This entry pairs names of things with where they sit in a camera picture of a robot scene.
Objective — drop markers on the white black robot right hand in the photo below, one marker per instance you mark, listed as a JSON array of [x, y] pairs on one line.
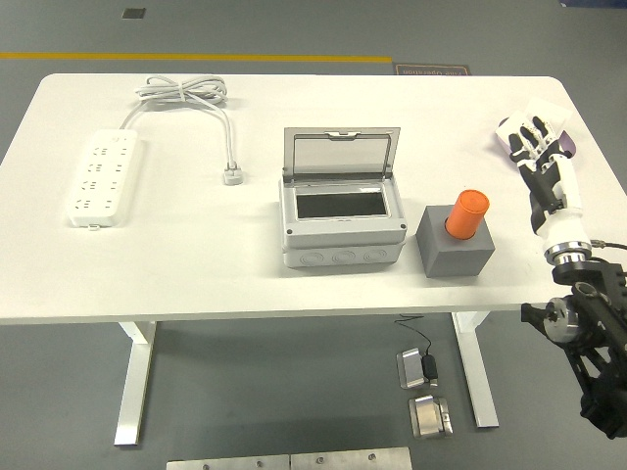
[[563, 230]]

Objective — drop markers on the orange cylindrical battery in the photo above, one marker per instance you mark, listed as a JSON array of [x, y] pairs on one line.
[[467, 215]]

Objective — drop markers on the grey plastic junction box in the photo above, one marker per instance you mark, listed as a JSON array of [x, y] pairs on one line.
[[343, 240]]

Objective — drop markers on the smoky transparent hinged box lid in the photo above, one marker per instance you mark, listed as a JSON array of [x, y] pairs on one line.
[[343, 152]]

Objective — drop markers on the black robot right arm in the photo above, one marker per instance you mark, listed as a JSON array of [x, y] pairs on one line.
[[597, 313]]

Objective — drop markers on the purple shallow dish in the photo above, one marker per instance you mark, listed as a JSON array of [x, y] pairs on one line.
[[568, 144]]

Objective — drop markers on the grey block with round hole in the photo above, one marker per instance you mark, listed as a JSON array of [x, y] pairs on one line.
[[455, 259]]

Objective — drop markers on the small white packet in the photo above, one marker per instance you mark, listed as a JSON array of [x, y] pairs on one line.
[[502, 131]]

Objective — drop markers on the plain white plastic bag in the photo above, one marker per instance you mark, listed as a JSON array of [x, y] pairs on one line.
[[553, 110]]

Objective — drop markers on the white table leg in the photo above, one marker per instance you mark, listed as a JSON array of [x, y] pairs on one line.
[[477, 377], [134, 382]]

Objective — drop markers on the silver foot pedal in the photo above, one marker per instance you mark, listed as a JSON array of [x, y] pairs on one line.
[[428, 416], [411, 369]]

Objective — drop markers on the brown floor sign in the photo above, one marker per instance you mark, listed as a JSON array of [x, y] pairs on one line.
[[431, 70]]

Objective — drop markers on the grey metal plate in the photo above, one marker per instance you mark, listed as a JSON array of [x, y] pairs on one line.
[[225, 464]]

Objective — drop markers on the white power strip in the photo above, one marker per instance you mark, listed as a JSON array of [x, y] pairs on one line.
[[103, 176]]

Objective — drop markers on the black square floor cover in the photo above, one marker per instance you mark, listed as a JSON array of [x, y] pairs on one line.
[[133, 14]]

